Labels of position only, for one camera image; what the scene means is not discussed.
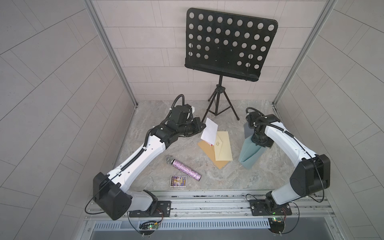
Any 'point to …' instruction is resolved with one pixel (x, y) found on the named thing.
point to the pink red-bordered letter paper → (210, 132)
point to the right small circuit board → (276, 224)
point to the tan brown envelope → (209, 151)
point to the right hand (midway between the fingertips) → (259, 143)
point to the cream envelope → (223, 149)
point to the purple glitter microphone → (170, 160)
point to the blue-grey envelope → (250, 153)
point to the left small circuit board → (154, 226)
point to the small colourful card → (178, 181)
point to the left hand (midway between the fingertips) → (209, 125)
